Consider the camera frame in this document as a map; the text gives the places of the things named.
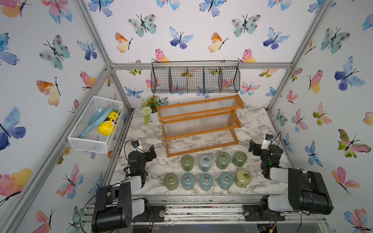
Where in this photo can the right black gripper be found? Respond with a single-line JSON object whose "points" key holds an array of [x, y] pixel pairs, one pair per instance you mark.
{"points": [[252, 146]]}

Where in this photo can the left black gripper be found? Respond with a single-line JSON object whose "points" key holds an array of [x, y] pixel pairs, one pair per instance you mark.
{"points": [[152, 155]]}

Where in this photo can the green canister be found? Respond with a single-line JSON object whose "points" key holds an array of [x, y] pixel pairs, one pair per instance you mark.
{"points": [[171, 181], [187, 163], [222, 161], [239, 159]]}

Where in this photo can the yellow-green canister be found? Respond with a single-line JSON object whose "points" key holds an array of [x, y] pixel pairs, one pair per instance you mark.
{"points": [[242, 178]]}

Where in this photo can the blue canister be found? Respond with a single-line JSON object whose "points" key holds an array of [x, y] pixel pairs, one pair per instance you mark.
{"points": [[206, 181], [205, 163], [226, 180], [188, 181]]}

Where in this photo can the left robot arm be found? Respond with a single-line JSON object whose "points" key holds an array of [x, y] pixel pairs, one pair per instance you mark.
{"points": [[115, 208]]}

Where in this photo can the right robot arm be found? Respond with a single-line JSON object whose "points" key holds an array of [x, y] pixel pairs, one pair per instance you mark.
{"points": [[307, 191]]}

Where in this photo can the wooden three-tier shelf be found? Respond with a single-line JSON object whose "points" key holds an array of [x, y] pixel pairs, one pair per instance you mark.
{"points": [[199, 118]]}

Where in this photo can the artificial flower plant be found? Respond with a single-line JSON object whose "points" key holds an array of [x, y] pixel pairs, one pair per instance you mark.
{"points": [[150, 108]]}

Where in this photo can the yellow bottle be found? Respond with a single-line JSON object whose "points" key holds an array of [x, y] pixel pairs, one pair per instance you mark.
{"points": [[108, 126]]}

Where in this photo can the light blue dustpan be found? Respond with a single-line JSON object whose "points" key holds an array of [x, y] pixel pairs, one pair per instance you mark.
{"points": [[97, 119]]}

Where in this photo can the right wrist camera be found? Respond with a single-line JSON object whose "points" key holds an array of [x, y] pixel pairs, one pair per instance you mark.
{"points": [[267, 141]]}

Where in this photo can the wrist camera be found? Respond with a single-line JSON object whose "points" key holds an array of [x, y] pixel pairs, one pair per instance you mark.
{"points": [[267, 141], [136, 145]]}

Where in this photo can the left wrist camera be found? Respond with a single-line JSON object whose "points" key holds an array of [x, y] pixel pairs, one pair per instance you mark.
{"points": [[136, 145]]}

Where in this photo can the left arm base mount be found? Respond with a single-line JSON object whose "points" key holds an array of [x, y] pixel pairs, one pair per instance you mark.
{"points": [[151, 214]]}

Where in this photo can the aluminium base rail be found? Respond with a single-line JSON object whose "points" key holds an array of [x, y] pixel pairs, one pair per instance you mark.
{"points": [[219, 212]]}

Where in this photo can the white mesh wall basket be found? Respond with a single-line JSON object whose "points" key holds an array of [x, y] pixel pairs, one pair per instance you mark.
{"points": [[93, 141]]}

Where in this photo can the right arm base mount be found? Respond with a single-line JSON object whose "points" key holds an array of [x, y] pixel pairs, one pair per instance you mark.
{"points": [[259, 213]]}

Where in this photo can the black wire wall basket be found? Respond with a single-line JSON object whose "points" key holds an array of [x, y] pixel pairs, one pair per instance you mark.
{"points": [[199, 77]]}

